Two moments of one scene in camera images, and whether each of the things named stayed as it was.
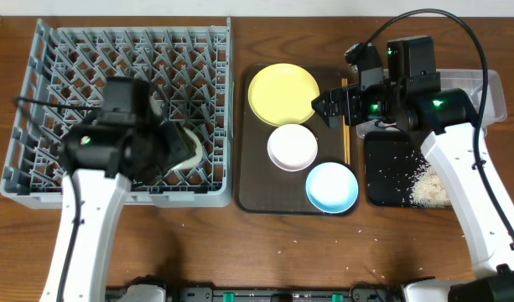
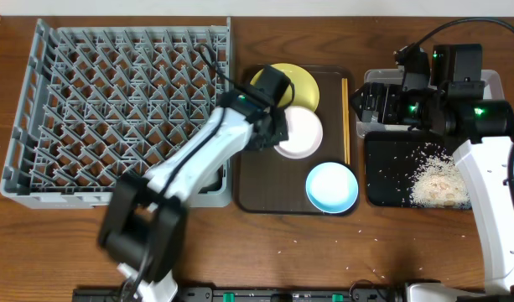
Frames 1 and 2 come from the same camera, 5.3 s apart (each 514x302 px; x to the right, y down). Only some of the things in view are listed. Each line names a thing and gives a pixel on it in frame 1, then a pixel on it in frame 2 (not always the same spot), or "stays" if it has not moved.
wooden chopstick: [343, 83] stays
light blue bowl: [331, 187] stays
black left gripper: [173, 145] -> [275, 131]
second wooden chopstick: [347, 146] stays
